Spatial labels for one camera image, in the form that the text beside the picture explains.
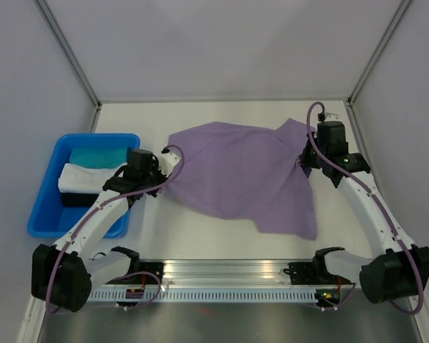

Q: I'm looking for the purple t-shirt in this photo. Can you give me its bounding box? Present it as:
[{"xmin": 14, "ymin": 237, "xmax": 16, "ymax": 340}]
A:
[{"xmin": 167, "ymin": 119, "xmax": 317, "ymax": 241}]

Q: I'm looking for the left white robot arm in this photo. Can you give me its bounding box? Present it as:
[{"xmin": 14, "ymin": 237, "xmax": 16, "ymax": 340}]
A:
[{"xmin": 31, "ymin": 148, "xmax": 179, "ymax": 313}]

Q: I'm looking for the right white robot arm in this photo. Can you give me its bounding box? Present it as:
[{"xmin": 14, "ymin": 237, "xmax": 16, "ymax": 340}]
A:
[{"xmin": 300, "ymin": 121, "xmax": 429, "ymax": 313}]

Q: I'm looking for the teal rolled t-shirt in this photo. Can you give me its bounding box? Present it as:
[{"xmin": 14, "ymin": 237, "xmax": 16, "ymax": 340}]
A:
[{"xmin": 69, "ymin": 147, "xmax": 128, "ymax": 169}]

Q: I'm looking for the black rolled t-shirt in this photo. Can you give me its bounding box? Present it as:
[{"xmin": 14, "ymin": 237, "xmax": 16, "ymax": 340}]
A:
[{"xmin": 61, "ymin": 193, "xmax": 99, "ymax": 207}]

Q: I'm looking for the white rolled t-shirt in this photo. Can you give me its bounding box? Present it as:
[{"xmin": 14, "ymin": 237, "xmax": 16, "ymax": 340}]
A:
[{"xmin": 58, "ymin": 163, "xmax": 124, "ymax": 194}]

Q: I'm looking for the blue plastic bin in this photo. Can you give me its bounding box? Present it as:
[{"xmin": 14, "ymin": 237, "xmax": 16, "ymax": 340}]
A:
[{"xmin": 27, "ymin": 133, "xmax": 140, "ymax": 239}]

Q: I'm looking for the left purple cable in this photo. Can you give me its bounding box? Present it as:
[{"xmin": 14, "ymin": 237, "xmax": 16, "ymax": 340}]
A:
[{"xmin": 44, "ymin": 144, "xmax": 185, "ymax": 315}]

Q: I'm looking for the purple cable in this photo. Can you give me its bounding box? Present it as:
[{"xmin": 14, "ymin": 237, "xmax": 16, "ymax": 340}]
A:
[
  {"xmin": 44, "ymin": 144, "xmax": 185, "ymax": 315},
  {"xmin": 306, "ymin": 101, "xmax": 427, "ymax": 315}
]

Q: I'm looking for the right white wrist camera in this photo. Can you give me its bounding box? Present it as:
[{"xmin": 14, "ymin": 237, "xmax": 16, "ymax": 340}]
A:
[{"xmin": 317, "ymin": 111, "xmax": 339, "ymax": 123}]

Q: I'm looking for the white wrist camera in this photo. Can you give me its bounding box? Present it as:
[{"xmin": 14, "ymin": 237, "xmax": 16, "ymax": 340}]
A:
[
  {"xmin": 317, "ymin": 111, "xmax": 339, "ymax": 123},
  {"xmin": 157, "ymin": 148, "xmax": 180, "ymax": 177}
]

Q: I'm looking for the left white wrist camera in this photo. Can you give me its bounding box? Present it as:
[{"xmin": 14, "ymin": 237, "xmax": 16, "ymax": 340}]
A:
[{"xmin": 157, "ymin": 148, "xmax": 180, "ymax": 177}]

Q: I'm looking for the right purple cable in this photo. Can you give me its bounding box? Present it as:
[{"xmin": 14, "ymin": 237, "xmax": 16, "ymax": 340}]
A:
[{"xmin": 306, "ymin": 101, "xmax": 427, "ymax": 315}]

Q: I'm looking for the aluminium rail base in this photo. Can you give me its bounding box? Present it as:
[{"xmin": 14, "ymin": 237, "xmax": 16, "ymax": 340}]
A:
[{"xmin": 34, "ymin": 259, "xmax": 425, "ymax": 287}]

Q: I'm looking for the slotted white cable duct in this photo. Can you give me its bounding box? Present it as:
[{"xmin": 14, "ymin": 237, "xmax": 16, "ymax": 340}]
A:
[{"xmin": 49, "ymin": 288, "xmax": 340, "ymax": 303}]

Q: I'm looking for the right aluminium frame post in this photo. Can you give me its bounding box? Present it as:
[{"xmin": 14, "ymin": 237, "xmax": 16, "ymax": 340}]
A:
[{"xmin": 347, "ymin": 0, "xmax": 414, "ymax": 107}]

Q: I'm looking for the aluminium frame post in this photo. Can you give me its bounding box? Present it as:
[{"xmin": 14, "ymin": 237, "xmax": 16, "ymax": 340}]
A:
[
  {"xmin": 347, "ymin": 0, "xmax": 414, "ymax": 107},
  {"xmin": 34, "ymin": 0, "xmax": 102, "ymax": 108}
]

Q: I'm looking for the left aluminium frame post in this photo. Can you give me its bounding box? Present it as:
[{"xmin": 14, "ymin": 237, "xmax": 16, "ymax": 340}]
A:
[{"xmin": 34, "ymin": 0, "xmax": 102, "ymax": 108}]

